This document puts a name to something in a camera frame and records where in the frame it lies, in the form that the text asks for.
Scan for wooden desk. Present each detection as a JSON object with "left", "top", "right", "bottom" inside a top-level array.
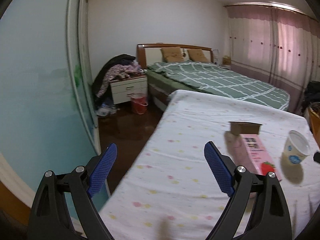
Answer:
[{"left": 308, "top": 102, "right": 320, "bottom": 145}]

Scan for red plastic bucket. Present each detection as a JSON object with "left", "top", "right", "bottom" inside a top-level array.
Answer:
[{"left": 131, "top": 93, "right": 148, "bottom": 115}]

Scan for left brown pillow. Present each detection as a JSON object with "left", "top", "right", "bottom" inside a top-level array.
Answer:
[{"left": 161, "top": 47, "right": 184, "bottom": 63}]

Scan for glass sliding wardrobe door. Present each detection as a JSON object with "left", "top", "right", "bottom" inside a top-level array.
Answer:
[{"left": 1, "top": 0, "right": 97, "bottom": 206}]

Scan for brown pillow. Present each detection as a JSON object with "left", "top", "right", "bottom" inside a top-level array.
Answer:
[
  {"left": 188, "top": 49, "right": 210, "bottom": 63},
  {"left": 161, "top": 47, "right": 184, "bottom": 63}
]

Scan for tissue box on far nightstand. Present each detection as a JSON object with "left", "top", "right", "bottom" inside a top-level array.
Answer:
[{"left": 222, "top": 56, "right": 232, "bottom": 66}]

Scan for white dotted table sheet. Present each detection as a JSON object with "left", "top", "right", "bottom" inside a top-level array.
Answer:
[{"left": 100, "top": 90, "right": 319, "bottom": 239}]

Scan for dark clothes on desk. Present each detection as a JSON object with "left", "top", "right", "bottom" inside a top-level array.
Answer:
[{"left": 302, "top": 81, "right": 320, "bottom": 113}]

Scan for pile of clothes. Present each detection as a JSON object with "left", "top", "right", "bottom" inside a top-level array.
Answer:
[{"left": 92, "top": 54, "right": 143, "bottom": 109}]

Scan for white bedside nightstand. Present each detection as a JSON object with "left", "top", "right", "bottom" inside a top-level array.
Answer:
[{"left": 110, "top": 74, "right": 148, "bottom": 105}]

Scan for pink strawberry carton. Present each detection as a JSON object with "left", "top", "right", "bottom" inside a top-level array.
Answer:
[{"left": 233, "top": 134, "right": 282, "bottom": 181}]

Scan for pink window curtain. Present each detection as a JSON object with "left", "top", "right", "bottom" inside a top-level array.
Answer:
[{"left": 226, "top": 4, "right": 319, "bottom": 113}]

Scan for small brown cardboard box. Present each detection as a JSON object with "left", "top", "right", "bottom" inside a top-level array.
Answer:
[{"left": 229, "top": 121, "right": 262, "bottom": 136}]

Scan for wooden bed with green quilt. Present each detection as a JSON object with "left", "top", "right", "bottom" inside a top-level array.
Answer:
[{"left": 136, "top": 43, "right": 290, "bottom": 111}]

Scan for white yogurt cup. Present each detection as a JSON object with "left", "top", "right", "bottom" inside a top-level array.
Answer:
[{"left": 283, "top": 130, "right": 311, "bottom": 165}]

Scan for right brown pillow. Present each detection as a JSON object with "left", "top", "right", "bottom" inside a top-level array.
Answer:
[{"left": 188, "top": 49, "right": 210, "bottom": 63}]

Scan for plastic bags on floor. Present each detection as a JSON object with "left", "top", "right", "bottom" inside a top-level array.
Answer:
[{"left": 96, "top": 102, "right": 117, "bottom": 117}]

